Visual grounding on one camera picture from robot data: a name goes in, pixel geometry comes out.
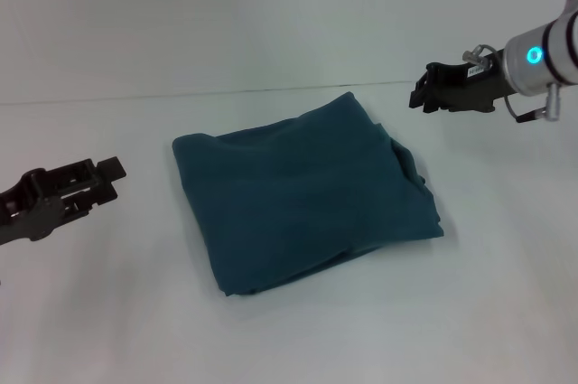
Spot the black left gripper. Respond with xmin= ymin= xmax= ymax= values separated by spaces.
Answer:
xmin=0 ymin=156 xmax=127 ymax=246

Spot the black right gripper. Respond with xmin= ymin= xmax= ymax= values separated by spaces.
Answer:
xmin=408 ymin=47 xmax=512 ymax=116

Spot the teal blue shirt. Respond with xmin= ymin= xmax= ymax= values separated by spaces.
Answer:
xmin=171 ymin=91 xmax=445 ymax=298

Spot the right gripper cable with plug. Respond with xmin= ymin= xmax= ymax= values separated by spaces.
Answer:
xmin=461 ymin=43 xmax=563 ymax=124

